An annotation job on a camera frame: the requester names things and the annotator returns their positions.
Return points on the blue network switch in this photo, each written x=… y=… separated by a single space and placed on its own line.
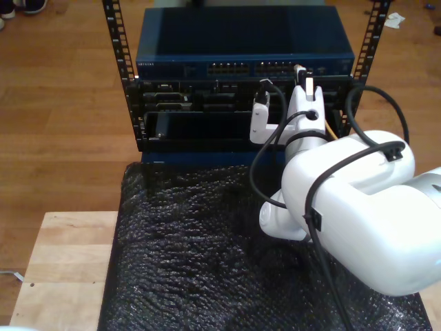
x=241 y=34

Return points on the black perforated rack post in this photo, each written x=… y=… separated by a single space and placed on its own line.
x=119 y=34
x=373 y=31

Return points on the black rack server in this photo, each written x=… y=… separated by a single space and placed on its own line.
x=206 y=98

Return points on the crumpled white paper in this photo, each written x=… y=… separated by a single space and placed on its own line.
x=393 y=20

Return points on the person's dark shoe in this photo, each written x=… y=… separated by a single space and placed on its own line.
x=34 y=6

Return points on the black bubble mat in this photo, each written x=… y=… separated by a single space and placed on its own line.
x=189 y=258

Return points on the small blue floor object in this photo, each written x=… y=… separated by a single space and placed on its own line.
x=429 y=6

